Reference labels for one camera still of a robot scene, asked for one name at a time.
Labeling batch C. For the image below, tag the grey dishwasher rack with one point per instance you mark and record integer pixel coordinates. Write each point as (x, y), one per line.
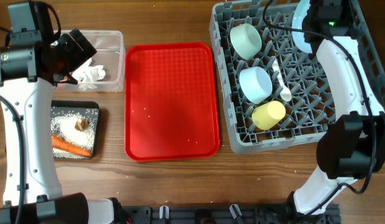
(311, 110)

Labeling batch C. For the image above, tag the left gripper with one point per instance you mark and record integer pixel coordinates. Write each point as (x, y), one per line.
(78, 56)

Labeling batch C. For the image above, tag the beige plastic spoon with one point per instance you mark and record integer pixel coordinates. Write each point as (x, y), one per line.
(285, 93)

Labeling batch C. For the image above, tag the white napkin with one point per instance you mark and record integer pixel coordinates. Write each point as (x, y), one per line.
(87, 74)

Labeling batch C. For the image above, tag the orange carrot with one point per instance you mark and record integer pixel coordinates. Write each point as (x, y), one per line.
(61, 144)

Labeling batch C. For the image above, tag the white rice pile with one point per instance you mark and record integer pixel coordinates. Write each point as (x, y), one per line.
(64, 127)

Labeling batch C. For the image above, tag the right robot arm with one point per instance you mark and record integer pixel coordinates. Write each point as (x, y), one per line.
(353, 148)

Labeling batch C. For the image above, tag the brown food scrap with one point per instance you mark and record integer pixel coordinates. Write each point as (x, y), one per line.
(81, 124)

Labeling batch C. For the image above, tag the black plastic tray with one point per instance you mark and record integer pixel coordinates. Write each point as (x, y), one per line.
(85, 108)

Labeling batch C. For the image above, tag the small light blue bowl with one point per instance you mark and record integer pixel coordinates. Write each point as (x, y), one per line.
(256, 84)

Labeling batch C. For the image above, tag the large light blue plate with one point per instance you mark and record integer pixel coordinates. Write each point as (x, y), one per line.
(298, 17)

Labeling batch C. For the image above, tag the red serving tray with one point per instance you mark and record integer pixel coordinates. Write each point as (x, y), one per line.
(170, 106)

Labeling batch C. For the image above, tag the red snack wrapper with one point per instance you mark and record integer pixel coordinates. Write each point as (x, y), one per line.
(63, 78)

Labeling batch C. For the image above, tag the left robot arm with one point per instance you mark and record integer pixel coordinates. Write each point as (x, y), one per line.
(35, 58)

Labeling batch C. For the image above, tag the yellow plastic cup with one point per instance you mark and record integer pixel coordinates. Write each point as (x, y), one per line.
(268, 115)

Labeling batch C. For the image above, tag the clear plastic bin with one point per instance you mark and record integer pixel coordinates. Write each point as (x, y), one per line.
(111, 54)

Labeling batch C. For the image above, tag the light green bowl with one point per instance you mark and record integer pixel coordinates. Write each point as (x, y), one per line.
(245, 40)

